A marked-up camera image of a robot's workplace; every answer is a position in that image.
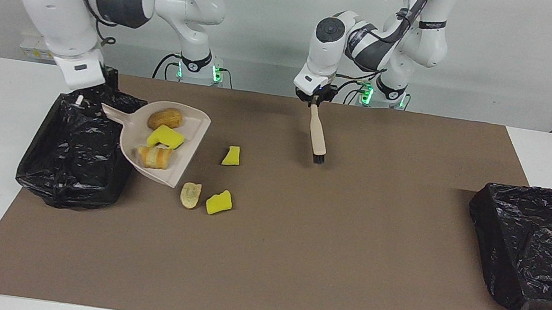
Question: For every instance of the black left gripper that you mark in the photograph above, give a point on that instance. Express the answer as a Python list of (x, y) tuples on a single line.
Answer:
[(319, 92)]

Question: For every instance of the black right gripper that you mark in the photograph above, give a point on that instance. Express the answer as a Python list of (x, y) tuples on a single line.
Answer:
[(109, 82)]

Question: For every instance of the beige hand brush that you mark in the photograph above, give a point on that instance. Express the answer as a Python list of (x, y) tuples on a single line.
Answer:
[(317, 134)]

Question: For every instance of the brown oval bread roll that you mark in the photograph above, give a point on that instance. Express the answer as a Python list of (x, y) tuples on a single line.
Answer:
[(165, 119)]

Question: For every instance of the L-shaped yellow sponge piece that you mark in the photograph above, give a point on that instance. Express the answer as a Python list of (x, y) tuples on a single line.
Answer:
[(166, 136)]

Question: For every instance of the orange striped bread roll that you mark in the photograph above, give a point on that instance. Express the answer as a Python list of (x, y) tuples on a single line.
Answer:
[(154, 156)]

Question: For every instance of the beige plastic dustpan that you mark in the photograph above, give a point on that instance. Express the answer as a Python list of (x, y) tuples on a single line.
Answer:
[(193, 133)]

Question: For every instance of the small yellow sponge piece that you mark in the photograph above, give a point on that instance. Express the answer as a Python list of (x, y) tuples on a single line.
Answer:
[(231, 156)]

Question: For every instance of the oval pale bread piece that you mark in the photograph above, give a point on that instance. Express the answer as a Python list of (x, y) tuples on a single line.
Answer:
[(190, 196)]

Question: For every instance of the wedge yellow sponge piece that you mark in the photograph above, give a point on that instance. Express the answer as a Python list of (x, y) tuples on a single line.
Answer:
[(219, 203)]

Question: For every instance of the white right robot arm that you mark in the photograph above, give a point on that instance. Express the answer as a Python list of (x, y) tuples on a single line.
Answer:
[(60, 9)]

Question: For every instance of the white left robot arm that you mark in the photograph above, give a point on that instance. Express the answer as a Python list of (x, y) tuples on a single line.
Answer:
[(327, 49)]

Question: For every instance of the black bag lined bin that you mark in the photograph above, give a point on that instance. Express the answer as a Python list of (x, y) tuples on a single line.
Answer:
[(535, 248), (72, 160)]

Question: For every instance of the brown table mat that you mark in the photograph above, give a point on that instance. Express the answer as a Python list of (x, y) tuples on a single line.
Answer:
[(350, 239)]

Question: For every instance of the white wall socket box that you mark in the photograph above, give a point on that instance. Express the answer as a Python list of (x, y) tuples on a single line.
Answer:
[(31, 51)]

